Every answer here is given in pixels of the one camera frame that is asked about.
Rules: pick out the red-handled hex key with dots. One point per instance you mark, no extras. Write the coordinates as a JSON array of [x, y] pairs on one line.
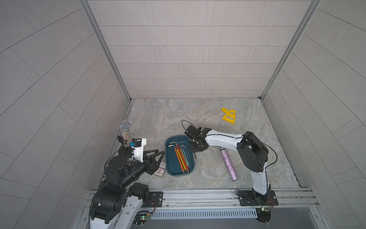
[[182, 157]]

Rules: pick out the green circuit board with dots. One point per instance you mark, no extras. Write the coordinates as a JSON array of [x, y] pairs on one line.
[[142, 217], [264, 215]]

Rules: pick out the aluminium front rail frame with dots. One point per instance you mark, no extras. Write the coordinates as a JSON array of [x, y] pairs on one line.
[[294, 205]]

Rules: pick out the yellow plastic triangle tool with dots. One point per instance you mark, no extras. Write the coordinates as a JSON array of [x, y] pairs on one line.
[[229, 115]]

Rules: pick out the purple glitter microphone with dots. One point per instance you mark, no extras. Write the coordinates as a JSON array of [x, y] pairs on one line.
[[228, 164]]

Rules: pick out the teal plastic storage box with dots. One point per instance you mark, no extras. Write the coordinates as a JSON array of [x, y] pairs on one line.
[[181, 140]]

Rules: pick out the blue-handled hex key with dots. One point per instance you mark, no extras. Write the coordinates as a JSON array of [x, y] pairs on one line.
[[186, 153]]

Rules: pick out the small clear card packet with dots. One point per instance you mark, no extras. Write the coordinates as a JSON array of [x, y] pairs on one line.
[[161, 170]]

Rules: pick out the right green circuit board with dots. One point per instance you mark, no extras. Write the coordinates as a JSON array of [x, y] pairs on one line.
[[264, 215]]

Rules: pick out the green-handled hex key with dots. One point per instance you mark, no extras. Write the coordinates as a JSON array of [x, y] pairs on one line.
[[185, 155]]

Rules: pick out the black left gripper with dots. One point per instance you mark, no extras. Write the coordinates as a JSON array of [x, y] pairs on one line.
[[150, 167]]

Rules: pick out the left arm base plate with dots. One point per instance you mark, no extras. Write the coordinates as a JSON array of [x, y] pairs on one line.
[[155, 199]]

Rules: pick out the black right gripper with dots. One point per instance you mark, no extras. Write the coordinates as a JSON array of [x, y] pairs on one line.
[[193, 150]]

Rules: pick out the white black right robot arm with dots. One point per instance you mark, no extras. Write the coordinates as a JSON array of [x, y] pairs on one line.
[[253, 152]]

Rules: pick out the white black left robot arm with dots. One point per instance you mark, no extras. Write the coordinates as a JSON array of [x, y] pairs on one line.
[[118, 201]]

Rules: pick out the left green circuit board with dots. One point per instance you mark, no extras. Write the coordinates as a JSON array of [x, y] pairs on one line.
[[142, 217]]

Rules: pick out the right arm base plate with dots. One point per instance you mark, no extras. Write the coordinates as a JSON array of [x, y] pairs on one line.
[[252, 198]]

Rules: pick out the orange-handled hex key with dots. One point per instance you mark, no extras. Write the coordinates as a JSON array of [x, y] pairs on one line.
[[174, 163]]

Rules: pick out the yellow-handled hex key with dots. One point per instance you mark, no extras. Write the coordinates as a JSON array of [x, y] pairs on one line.
[[181, 160]]

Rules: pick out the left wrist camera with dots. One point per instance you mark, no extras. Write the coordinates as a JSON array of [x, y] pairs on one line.
[[138, 145]]

